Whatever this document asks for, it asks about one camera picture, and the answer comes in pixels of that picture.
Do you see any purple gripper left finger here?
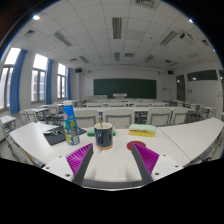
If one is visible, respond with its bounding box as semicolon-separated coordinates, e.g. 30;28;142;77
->
66;144;93;185

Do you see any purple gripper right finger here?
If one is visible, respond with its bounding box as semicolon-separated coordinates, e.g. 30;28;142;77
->
132;146;159;184

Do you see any red round coaster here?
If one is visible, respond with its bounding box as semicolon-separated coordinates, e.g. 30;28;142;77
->
126;141;146;151

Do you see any blue plastic bottle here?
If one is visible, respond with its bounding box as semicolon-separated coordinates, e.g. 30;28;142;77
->
63;100;80;145

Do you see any yellow green sponge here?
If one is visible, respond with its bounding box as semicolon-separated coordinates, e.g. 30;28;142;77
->
129;124;157;137

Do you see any green sponge behind mug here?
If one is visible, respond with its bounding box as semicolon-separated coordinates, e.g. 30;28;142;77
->
87;127;116;137

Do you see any dark blue mug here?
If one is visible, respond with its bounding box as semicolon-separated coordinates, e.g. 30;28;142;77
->
94;123;113;150

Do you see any black clip on notebook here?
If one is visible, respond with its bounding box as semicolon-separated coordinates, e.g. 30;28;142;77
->
43;129;63;136

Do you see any white chair left centre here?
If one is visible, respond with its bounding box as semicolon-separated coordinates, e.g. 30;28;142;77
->
74;110;99;128

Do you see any white chair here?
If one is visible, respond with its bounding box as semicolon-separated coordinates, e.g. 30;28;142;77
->
74;110;99;128
103;109;134;129
147;107;171;127

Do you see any white chair right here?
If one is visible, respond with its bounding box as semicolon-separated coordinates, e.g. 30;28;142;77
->
147;107;171;127

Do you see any stick in mug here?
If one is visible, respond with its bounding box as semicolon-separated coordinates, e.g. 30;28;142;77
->
99;115;103;129

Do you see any green chalkboard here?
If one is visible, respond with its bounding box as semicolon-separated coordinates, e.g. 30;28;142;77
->
93;78;157;99

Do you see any blue curtain middle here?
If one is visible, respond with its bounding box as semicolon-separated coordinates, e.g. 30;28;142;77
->
45;59;53;104

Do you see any blue curtain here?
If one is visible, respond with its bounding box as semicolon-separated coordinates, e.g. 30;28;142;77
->
10;49;27;114
45;59;53;104

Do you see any blue curtain left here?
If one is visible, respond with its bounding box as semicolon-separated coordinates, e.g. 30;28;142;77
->
10;49;27;114

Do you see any ceiling projector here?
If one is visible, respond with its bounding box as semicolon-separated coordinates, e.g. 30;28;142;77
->
180;33;193;43

